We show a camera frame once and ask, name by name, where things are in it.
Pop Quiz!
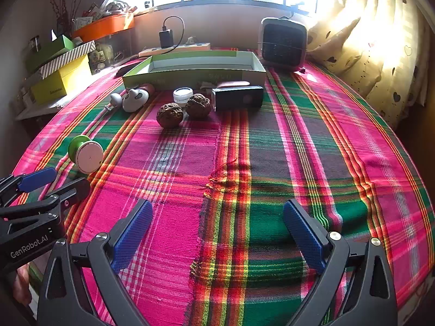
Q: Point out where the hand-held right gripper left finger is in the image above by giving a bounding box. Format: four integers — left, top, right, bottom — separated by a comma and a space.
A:
37, 199, 154, 326

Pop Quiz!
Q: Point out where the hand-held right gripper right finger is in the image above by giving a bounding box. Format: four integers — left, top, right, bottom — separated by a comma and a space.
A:
283, 199, 398, 326

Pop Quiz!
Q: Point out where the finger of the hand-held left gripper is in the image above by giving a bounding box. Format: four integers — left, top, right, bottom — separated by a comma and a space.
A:
0, 177, 92, 236
0, 166, 58, 208

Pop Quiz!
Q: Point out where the green white spool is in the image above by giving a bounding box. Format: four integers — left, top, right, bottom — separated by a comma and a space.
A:
68, 135, 104, 174

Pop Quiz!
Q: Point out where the white bulb-shaped gadget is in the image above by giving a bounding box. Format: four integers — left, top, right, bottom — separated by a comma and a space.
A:
105, 93, 123, 111

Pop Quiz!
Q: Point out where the white round device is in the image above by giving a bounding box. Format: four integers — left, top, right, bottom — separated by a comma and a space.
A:
122, 88, 149, 113

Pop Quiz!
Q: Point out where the brown walnut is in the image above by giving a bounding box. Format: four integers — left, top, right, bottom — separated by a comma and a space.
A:
156, 104, 184, 129
185, 94, 212, 120

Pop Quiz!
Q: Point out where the small clear lidded jar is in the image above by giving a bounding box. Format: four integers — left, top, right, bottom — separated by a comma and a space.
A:
173, 87, 194, 106

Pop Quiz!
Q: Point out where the black rectangular device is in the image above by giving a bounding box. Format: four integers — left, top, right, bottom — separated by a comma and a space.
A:
211, 86, 265, 112

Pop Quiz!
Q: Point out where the shallow green cardboard box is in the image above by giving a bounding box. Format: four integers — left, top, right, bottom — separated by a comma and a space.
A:
122, 50, 266, 91

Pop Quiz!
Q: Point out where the pink contact lens case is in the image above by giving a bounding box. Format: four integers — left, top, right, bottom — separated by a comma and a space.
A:
216, 80, 251, 89

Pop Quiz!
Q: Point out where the person's left hand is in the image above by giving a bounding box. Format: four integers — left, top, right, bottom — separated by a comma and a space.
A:
14, 264, 34, 311

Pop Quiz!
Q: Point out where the yellow cardboard box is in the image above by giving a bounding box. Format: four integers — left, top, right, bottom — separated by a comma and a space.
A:
30, 54, 93, 105

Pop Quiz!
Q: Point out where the striped cardboard box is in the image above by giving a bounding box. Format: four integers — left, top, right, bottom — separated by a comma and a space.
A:
39, 40, 96, 79

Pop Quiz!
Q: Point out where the clear plastic container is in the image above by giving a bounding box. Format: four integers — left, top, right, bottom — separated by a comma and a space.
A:
95, 29, 135, 68

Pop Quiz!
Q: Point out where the orange plastic tray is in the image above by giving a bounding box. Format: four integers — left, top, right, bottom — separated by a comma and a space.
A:
72, 14, 135, 43

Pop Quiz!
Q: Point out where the white power strip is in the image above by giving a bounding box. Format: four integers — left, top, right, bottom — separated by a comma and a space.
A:
138, 42, 211, 58

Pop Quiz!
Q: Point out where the black charger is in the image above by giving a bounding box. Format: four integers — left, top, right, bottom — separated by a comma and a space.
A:
159, 29, 174, 49

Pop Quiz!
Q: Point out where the pale dried plant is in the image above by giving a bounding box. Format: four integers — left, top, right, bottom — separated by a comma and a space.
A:
100, 0, 136, 14

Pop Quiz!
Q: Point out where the grey desktop heater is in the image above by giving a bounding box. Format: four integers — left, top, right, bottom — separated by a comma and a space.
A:
260, 16, 308, 72

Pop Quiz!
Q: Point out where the cream heart print curtain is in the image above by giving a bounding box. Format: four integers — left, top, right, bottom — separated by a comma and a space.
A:
306, 0, 432, 126

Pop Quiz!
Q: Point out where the black charger cable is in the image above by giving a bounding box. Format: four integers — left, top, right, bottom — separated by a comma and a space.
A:
162, 16, 185, 46

